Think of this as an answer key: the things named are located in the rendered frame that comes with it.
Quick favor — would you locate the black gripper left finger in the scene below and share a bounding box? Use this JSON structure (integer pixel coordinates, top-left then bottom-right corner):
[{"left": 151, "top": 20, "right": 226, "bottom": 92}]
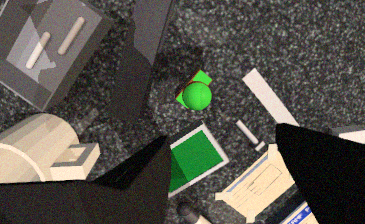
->
[{"left": 0, "top": 135, "right": 171, "bottom": 224}]

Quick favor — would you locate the grey open-top box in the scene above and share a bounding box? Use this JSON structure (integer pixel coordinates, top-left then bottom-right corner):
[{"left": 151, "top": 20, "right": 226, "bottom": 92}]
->
[{"left": 0, "top": 0, "right": 114, "bottom": 113}]

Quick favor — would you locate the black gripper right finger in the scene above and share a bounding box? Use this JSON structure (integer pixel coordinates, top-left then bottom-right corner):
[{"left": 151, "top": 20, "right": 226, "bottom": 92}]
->
[{"left": 276, "top": 123, "right": 365, "bottom": 224}]

